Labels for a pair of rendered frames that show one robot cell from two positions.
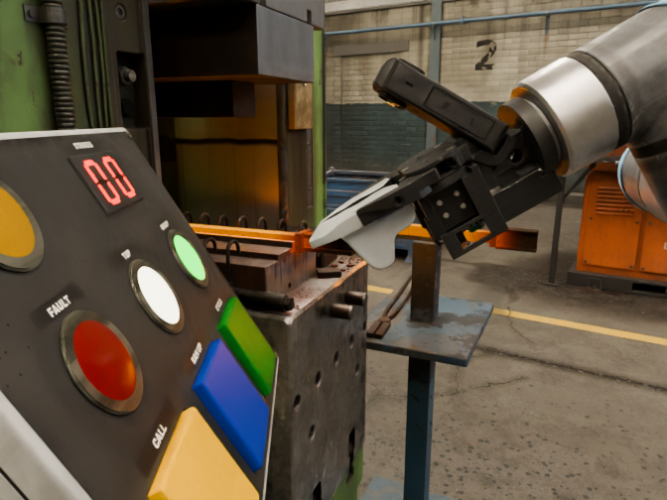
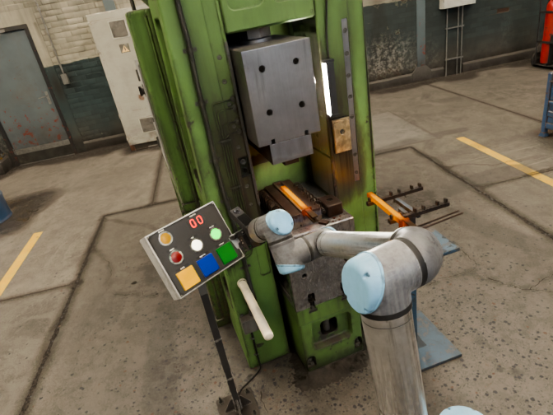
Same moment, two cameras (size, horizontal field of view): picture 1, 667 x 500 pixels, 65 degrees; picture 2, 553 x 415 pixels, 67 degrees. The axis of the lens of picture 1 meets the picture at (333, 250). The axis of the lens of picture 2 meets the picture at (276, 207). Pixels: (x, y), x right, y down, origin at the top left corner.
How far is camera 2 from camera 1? 151 cm
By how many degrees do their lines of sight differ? 51
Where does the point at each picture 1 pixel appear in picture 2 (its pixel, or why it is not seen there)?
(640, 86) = (258, 232)
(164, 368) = (190, 258)
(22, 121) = (210, 185)
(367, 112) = not seen: outside the picture
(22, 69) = (209, 174)
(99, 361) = (174, 257)
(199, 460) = (187, 272)
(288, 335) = not seen: hidden behind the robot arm
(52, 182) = (179, 227)
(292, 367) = not seen: hidden behind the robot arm
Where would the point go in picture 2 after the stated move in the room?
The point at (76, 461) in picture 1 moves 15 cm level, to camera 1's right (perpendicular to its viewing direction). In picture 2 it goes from (166, 268) to (185, 282)
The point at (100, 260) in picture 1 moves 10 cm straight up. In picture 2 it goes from (184, 240) to (178, 219)
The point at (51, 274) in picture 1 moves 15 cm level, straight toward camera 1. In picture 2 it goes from (172, 244) to (151, 267)
